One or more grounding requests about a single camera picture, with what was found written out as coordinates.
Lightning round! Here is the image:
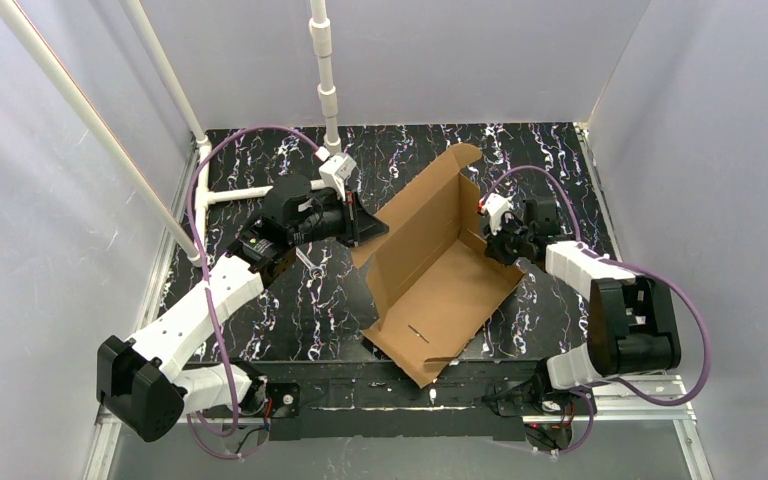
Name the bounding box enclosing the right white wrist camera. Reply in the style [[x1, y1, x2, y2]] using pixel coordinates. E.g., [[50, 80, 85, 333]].
[[479, 193, 513, 235]]

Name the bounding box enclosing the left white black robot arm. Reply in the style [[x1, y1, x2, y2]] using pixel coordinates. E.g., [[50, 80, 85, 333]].
[[96, 175, 389, 442]]

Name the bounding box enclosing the purple cable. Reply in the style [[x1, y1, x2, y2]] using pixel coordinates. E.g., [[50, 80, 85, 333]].
[[185, 125, 329, 461], [483, 164, 713, 456]]

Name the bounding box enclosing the white pvc pipe frame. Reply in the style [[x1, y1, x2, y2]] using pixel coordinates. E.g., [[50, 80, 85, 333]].
[[0, 0, 346, 268]]

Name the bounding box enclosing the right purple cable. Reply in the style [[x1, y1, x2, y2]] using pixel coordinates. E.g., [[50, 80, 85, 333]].
[[483, 164, 713, 456]]

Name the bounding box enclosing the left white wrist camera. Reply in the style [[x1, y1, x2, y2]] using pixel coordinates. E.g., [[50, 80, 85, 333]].
[[318, 153, 356, 202]]

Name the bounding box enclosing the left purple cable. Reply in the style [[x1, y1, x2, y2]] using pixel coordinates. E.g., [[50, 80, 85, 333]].
[[185, 125, 329, 461]]

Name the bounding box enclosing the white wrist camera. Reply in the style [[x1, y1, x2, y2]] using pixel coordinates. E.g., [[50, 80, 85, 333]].
[[318, 153, 356, 202], [479, 193, 513, 235]]

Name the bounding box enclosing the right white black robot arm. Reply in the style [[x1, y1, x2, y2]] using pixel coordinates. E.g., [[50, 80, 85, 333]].
[[478, 194, 681, 390]]

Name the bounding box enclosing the aluminium rail base frame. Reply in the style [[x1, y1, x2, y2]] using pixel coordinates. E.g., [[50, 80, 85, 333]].
[[85, 122, 717, 480]]

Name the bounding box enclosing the silver wrench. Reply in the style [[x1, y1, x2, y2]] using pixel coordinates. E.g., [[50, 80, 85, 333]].
[[296, 247, 325, 279]]

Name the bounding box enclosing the brown cardboard box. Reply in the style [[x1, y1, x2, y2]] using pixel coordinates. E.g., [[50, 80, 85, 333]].
[[352, 143, 524, 388]]

